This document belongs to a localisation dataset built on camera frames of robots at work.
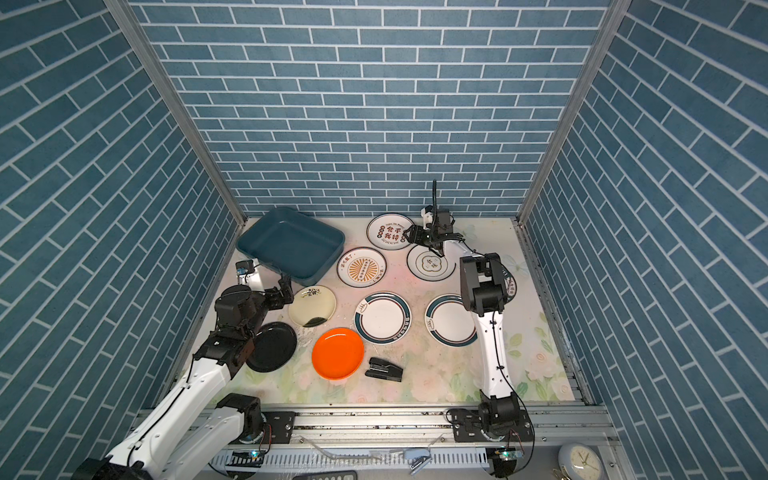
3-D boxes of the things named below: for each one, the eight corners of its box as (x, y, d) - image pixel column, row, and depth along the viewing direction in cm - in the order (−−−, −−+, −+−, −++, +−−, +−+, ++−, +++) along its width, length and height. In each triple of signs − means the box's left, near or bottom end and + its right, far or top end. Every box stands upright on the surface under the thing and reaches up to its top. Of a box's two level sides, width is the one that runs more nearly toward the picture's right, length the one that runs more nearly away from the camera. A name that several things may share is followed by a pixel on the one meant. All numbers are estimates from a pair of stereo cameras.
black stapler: (365, 375, 84) (365, 373, 82) (370, 358, 87) (369, 356, 85) (401, 382, 83) (401, 380, 81) (404, 366, 86) (404, 363, 84)
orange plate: (309, 380, 83) (307, 378, 82) (318, 330, 93) (317, 327, 91) (361, 380, 83) (360, 378, 82) (365, 330, 93) (364, 327, 91)
